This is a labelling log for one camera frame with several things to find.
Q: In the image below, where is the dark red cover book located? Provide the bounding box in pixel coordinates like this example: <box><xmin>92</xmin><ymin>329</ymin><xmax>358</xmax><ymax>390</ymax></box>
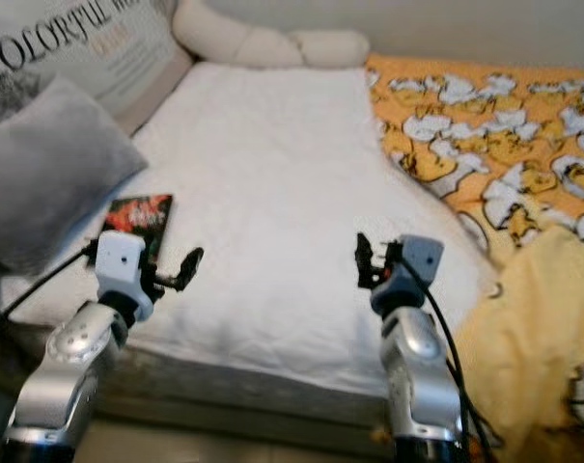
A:
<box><xmin>103</xmin><ymin>193</ymin><xmax>174</xmax><ymax>266</ymax></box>

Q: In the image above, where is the grey plush pillow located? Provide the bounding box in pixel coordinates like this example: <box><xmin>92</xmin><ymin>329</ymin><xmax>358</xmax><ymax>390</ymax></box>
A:
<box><xmin>0</xmin><ymin>77</ymin><xmax>150</xmax><ymax>276</ymax></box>

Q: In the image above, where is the white quilted mattress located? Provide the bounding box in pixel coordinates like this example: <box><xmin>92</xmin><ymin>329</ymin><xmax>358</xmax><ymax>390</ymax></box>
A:
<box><xmin>2</xmin><ymin>60</ymin><xmax>500</xmax><ymax>396</ymax></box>

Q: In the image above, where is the orange yellow cartoon blanket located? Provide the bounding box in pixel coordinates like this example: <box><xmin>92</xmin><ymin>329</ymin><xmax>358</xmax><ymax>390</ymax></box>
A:
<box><xmin>364</xmin><ymin>53</ymin><xmax>584</xmax><ymax>463</ymax></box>

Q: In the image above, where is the beige knotted long cushion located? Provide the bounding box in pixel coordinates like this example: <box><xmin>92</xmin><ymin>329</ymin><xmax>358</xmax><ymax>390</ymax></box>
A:
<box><xmin>171</xmin><ymin>0</ymin><xmax>372</xmax><ymax>68</ymax></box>

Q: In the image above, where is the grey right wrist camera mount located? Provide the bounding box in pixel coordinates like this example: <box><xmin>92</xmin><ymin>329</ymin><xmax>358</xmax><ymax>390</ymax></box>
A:
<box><xmin>388</xmin><ymin>234</ymin><xmax>445</xmax><ymax>314</ymax></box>

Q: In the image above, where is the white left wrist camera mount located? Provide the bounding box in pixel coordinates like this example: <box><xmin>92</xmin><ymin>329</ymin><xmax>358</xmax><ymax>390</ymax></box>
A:
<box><xmin>94</xmin><ymin>231</ymin><xmax>150</xmax><ymax>319</ymax></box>

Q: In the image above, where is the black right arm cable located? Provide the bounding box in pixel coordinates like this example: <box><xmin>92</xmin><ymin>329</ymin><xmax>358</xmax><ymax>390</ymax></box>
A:
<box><xmin>400</xmin><ymin>249</ymin><xmax>495</xmax><ymax>463</ymax></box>

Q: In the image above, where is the grey bed frame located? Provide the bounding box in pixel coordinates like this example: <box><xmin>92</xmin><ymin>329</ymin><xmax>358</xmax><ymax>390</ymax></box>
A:
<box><xmin>0</xmin><ymin>328</ymin><xmax>399</xmax><ymax>450</ymax></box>

